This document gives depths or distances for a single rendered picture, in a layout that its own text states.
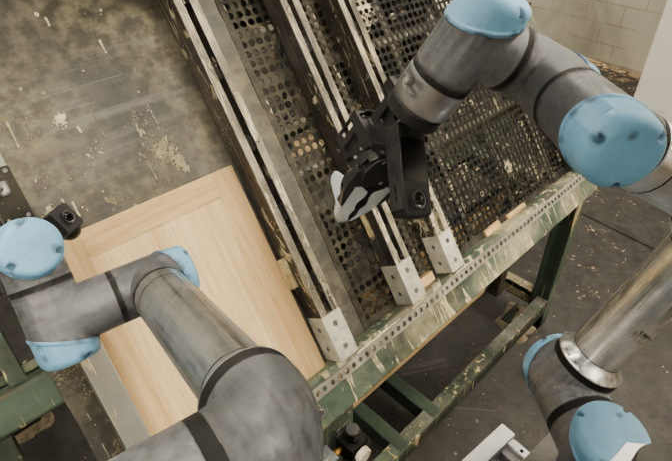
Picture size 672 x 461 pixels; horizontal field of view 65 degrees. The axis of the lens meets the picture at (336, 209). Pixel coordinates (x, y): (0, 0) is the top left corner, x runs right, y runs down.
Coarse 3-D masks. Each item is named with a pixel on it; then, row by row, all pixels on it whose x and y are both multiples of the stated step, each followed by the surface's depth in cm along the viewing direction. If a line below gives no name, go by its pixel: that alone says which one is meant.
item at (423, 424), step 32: (288, 128) 269; (480, 160) 245; (448, 224) 196; (576, 224) 231; (544, 256) 245; (512, 288) 271; (544, 288) 258; (544, 320) 265; (0, 384) 215; (0, 448) 128
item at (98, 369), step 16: (0, 160) 99; (96, 368) 104; (112, 368) 105; (96, 384) 103; (112, 384) 105; (112, 400) 105; (128, 400) 106; (112, 416) 104; (128, 416) 106; (128, 432) 106; (144, 432) 107; (128, 448) 105
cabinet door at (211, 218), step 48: (192, 192) 122; (240, 192) 129; (96, 240) 109; (144, 240) 115; (192, 240) 121; (240, 240) 128; (240, 288) 126; (288, 288) 133; (144, 336) 112; (288, 336) 131; (144, 384) 110
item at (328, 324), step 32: (160, 0) 124; (192, 0) 123; (192, 32) 122; (192, 64) 126; (224, 64) 125; (224, 96) 124; (224, 128) 127; (256, 128) 128; (256, 160) 130; (256, 192) 129; (288, 224) 132; (288, 256) 130; (320, 288) 133; (320, 320) 132; (352, 352) 135
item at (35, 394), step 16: (224, 0) 140; (256, 0) 146; (240, 16) 142; (0, 336) 103; (0, 352) 103; (0, 368) 103; (16, 368) 104; (16, 384) 104; (32, 384) 104; (48, 384) 105; (0, 400) 101; (16, 400) 102; (32, 400) 103; (48, 400) 105; (0, 416) 100; (16, 416) 102; (32, 416) 103; (0, 432) 100
